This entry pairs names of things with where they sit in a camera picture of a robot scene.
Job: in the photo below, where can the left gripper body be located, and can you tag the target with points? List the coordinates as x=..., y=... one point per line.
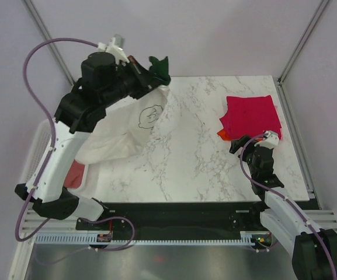
x=132, y=83

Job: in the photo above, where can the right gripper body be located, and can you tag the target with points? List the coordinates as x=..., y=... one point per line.
x=245, y=140

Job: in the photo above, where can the white green-sleeved Charlie Brown t-shirt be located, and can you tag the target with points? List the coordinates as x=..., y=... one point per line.
x=124, y=132

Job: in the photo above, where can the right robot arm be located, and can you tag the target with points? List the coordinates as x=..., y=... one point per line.
x=313, y=249

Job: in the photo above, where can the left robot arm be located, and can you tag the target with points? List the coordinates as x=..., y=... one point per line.
x=104, y=81

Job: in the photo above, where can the folded orange t-shirt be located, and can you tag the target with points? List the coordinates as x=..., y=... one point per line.
x=223, y=135

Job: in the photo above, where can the folded magenta t-shirt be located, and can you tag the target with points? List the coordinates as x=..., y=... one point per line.
x=250, y=116

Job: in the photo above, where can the white plastic basket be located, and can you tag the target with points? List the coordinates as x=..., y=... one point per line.
x=41, y=139

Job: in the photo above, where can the salmon pink t-shirt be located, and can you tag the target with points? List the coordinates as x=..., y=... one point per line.
x=75, y=175

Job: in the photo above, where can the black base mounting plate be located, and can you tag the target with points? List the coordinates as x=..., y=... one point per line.
x=197, y=219

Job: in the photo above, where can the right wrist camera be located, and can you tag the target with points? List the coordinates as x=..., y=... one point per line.
x=269, y=140

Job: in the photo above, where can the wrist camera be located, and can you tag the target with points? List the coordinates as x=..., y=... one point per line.
x=269, y=140
x=114, y=47

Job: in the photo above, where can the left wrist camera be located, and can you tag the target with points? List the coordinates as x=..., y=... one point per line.
x=114, y=47

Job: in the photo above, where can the right aluminium frame post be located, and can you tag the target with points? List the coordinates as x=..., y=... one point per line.
x=306, y=35

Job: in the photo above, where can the white slotted cable duct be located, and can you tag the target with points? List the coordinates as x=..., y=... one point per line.
x=98, y=239

